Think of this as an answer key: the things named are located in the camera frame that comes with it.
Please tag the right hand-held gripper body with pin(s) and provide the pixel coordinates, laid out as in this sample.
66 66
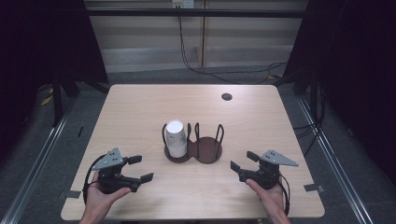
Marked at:
264 177

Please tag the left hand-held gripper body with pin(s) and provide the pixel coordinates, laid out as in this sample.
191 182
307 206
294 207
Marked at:
112 180

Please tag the person's right hand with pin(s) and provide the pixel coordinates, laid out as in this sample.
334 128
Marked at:
272 199

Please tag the person's left hand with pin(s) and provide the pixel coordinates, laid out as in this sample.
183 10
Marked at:
99 200

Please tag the grey tape piece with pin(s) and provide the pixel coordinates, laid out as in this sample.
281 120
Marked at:
313 187
70 194

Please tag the small black tape strip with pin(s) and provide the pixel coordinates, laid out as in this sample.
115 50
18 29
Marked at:
80 132

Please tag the black table grommet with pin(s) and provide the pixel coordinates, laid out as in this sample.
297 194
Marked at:
226 96

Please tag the black metal stand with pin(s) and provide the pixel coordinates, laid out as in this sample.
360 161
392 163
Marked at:
313 93
57 102

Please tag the yellow tape piece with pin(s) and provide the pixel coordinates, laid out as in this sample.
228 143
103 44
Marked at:
46 100

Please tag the black curtain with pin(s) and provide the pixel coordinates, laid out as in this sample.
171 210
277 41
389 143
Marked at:
31 46
358 62

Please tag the black horizontal bar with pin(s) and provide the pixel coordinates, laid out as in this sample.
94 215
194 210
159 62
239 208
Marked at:
218 13

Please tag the white power outlet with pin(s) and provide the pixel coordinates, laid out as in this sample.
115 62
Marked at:
183 3

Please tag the metal floor rail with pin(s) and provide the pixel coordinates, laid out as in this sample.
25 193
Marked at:
336 161
34 174

